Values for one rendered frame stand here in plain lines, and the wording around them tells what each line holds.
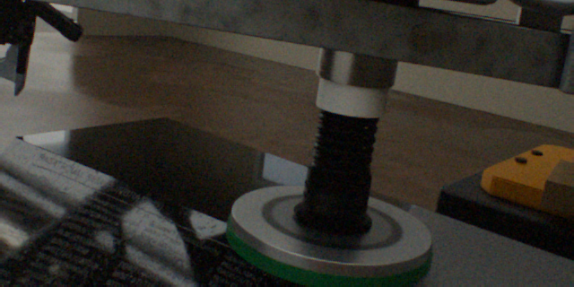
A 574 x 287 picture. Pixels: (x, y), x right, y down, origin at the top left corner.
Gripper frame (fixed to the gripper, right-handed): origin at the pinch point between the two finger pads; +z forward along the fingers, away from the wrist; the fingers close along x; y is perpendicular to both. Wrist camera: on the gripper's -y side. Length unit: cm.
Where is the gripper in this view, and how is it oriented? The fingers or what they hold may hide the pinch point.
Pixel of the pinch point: (21, 89)
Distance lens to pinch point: 126.0
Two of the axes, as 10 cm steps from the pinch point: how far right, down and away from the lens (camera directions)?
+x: 2.8, 2.9, -9.2
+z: -2.1, 9.5, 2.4
